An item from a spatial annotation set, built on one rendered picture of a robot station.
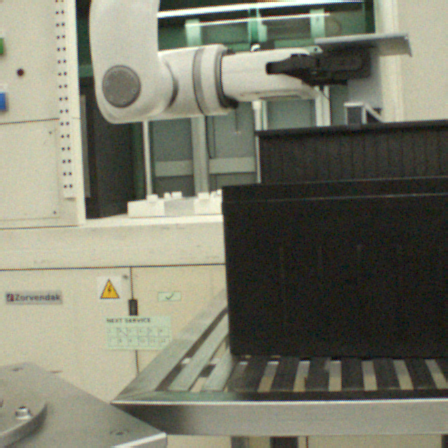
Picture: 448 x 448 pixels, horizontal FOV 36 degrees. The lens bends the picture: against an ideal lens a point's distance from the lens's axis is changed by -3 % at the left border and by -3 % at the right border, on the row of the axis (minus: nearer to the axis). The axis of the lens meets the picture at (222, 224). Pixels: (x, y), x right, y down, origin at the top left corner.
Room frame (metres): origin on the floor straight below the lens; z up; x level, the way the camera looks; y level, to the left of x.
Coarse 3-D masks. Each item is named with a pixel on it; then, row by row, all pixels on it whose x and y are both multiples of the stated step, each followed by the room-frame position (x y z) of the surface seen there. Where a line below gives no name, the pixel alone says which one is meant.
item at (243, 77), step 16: (224, 48) 0.82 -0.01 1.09; (224, 64) 0.80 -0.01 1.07; (240, 64) 0.79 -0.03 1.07; (256, 64) 0.78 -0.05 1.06; (224, 80) 0.79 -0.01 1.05; (240, 80) 0.78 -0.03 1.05; (256, 80) 0.78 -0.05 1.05; (272, 80) 0.77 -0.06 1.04; (288, 80) 0.77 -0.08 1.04; (224, 96) 0.81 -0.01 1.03; (240, 96) 0.80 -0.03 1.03; (256, 96) 0.80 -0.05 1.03; (272, 96) 0.80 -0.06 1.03; (288, 96) 0.80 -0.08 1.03; (304, 96) 0.81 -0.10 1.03
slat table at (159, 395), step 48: (192, 336) 0.79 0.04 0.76; (144, 384) 0.61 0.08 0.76; (192, 384) 0.60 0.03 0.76; (240, 384) 0.59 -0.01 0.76; (288, 384) 0.59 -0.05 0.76; (384, 384) 0.57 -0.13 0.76; (432, 384) 0.56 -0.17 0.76; (192, 432) 0.55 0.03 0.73; (240, 432) 0.54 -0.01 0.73; (288, 432) 0.54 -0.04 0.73; (336, 432) 0.53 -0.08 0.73; (384, 432) 0.52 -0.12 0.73; (432, 432) 0.52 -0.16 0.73
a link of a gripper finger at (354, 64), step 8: (360, 48) 0.75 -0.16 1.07; (312, 56) 0.75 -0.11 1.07; (320, 56) 0.75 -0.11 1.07; (328, 56) 0.76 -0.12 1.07; (336, 56) 0.76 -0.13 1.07; (344, 56) 0.75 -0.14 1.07; (352, 56) 0.75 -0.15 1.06; (360, 56) 0.75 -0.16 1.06; (368, 56) 0.75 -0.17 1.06; (320, 64) 0.75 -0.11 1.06; (328, 64) 0.76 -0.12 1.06; (336, 64) 0.76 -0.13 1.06; (344, 64) 0.75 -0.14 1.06; (352, 64) 0.75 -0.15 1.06; (360, 64) 0.75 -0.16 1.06; (368, 64) 0.75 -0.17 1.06; (312, 72) 0.75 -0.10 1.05; (320, 72) 0.76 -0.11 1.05; (336, 72) 0.76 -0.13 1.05; (344, 72) 0.76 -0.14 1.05; (352, 72) 0.76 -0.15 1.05; (360, 72) 0.76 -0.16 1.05; (368, 72) 0.75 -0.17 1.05
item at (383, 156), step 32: (352, 96) 0.78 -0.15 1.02; (320, 128) 0.69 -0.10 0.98; (352, 128) 0.67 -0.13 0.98; (384, 128) 0.67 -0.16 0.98; (416, 128) 0.67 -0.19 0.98; (288, 160) 0.71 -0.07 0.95; (320, 160) 0.70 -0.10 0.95; (352, 160) 0.69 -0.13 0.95; (384, 160) 0.68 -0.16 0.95; (416, 160) 0.67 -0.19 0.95
